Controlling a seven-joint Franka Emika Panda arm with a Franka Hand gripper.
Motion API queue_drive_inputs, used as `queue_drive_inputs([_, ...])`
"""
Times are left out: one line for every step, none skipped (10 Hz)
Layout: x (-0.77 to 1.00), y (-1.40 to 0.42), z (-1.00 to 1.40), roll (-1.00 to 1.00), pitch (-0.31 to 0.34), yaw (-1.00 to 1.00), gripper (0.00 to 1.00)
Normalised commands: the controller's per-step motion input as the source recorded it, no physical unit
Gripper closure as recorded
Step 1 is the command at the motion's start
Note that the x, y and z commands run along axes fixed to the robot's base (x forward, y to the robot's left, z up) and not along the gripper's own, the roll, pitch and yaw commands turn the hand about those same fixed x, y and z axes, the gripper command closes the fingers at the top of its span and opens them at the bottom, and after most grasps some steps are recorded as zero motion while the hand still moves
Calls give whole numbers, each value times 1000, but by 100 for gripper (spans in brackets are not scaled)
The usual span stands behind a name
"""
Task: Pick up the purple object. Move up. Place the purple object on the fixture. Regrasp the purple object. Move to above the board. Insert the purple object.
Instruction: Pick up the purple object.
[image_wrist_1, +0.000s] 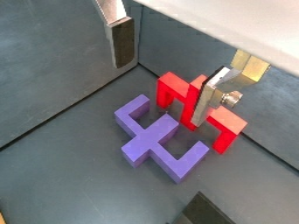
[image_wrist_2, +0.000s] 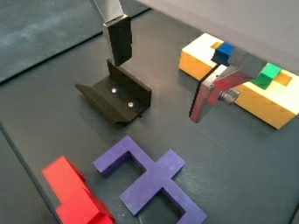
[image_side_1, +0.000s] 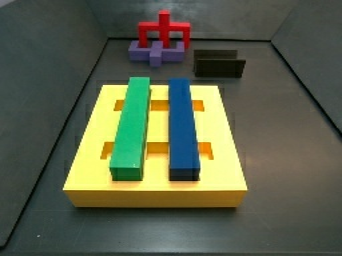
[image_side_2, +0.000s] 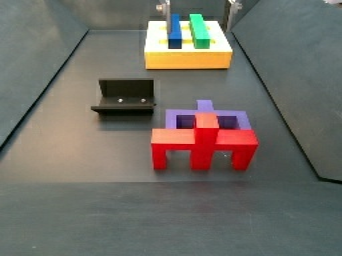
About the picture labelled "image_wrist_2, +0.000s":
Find yellow slotted board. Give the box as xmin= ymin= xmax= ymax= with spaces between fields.
xmin=179 ymin=33 xmax=299 ymax=129

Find red puzzle block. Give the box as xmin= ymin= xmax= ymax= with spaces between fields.
xmin=41 ymin=156 xmax=115 ymax=224

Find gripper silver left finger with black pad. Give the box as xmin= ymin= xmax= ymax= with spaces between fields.
xmin=89 ymin=0 xmax=132 ymax=67

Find blue bar block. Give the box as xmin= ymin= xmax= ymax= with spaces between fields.
xmin=211 ymin=42 xmax=234 ymax=67

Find black L-shaped fixture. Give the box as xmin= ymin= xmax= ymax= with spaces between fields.
xmin=75 ymin=59 xmax=152 ymax=126

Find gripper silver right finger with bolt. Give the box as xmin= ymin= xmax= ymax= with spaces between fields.
xmin=190 ymin=48 xmax=267 ymax=123

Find purple puzzle block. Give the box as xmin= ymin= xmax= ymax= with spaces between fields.
xmin=93 ymin=136 xmax=207 ymax=224

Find green bar block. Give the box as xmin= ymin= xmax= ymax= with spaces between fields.
xmin=251 ymin=63 xmax=282 ymax=89

